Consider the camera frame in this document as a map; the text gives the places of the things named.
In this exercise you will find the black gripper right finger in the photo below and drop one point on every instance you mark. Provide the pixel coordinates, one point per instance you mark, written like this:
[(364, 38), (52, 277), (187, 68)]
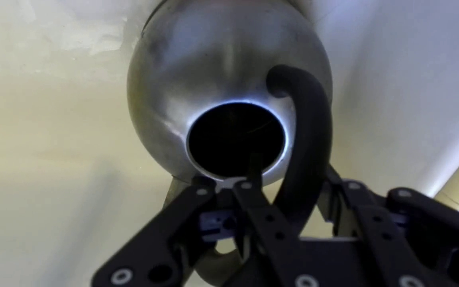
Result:
[(411, 240)]

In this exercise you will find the white sink basin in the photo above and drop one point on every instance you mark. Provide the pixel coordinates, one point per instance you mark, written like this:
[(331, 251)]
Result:
[(55, 160)]

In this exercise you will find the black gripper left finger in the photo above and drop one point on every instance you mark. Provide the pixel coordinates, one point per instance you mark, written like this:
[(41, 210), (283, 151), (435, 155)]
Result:
[(187, 234)]

